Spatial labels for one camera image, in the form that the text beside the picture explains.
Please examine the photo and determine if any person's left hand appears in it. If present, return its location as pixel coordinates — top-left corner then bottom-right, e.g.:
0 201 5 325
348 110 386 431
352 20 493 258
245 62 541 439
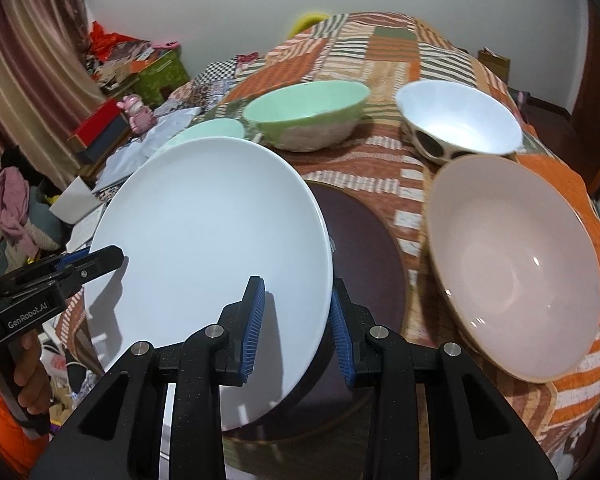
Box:
11 332 49 415

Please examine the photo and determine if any pink toy figure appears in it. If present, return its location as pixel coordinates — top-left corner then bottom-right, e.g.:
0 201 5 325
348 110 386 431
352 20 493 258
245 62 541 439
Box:
117 95 156 135

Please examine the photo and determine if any red plastic bag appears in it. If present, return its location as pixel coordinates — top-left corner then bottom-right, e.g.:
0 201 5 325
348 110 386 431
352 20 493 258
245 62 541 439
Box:
87 21 123 61

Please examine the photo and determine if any dark blue box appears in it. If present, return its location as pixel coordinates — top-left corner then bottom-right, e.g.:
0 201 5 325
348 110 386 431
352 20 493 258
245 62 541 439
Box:
77 120 131 166

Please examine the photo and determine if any long red box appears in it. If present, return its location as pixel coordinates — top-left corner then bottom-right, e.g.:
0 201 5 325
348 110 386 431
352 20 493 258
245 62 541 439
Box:
67 99 131 151

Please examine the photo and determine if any large white plate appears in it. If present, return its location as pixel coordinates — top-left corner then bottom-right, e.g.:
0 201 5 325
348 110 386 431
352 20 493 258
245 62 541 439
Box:
82 138 335 433

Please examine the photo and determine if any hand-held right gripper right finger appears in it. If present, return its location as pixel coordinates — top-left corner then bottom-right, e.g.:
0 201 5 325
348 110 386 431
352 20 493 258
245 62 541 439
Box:
330 277 561 480

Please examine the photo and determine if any green box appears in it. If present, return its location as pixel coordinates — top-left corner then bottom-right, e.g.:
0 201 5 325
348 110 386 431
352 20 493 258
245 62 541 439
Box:
132 47 191 106

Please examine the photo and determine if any dark brown plate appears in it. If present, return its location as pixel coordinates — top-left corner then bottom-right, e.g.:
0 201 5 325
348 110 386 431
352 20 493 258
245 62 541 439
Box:
275 181 410 443

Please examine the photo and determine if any brown paper bag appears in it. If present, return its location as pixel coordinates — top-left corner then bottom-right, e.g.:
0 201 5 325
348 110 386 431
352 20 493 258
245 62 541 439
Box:
477 47 511 81

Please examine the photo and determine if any white bowl with dark dots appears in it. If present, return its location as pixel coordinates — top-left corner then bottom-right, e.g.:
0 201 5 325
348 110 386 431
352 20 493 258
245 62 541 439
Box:
396 80 524 165

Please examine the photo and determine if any striped curtain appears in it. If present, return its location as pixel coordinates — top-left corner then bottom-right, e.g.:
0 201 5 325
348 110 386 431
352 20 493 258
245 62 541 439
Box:
0 0 103 181

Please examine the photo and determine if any small mint green plate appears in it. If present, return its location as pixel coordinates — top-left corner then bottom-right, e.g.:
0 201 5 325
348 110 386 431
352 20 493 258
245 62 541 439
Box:
157 119 246 153

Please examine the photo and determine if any pink cloth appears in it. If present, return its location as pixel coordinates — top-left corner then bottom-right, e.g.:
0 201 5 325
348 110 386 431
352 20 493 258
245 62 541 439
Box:
0 167 38 256

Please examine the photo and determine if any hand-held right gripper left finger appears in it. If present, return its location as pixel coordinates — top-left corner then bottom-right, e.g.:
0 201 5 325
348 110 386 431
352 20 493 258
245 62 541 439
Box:
30 276 267 480

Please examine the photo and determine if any wooden door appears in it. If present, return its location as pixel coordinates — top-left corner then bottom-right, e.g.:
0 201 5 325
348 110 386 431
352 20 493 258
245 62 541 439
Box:
570 0 600 196

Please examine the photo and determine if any orange patchwork blanket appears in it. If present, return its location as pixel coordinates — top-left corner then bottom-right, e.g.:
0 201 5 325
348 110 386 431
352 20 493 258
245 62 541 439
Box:
55 11 600 480

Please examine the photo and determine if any checkered patchwork cloth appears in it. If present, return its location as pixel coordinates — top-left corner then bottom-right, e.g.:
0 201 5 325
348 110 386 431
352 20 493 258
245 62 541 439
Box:
170 52 266 111

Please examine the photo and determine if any grey plastic bag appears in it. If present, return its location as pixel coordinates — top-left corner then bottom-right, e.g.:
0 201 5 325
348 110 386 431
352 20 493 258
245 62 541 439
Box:
92 106 203 193

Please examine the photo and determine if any green bowl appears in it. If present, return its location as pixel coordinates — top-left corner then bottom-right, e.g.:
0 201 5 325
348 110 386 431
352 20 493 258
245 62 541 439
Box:
242 80 371 153

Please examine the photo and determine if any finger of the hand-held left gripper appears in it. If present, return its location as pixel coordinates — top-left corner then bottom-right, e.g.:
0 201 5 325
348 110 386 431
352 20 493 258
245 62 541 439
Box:
0 252 93 286
55 245 127 296

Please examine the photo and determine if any pile of papers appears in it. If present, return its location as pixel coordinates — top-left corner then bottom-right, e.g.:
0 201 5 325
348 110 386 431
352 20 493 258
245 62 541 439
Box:
92 40 156 93

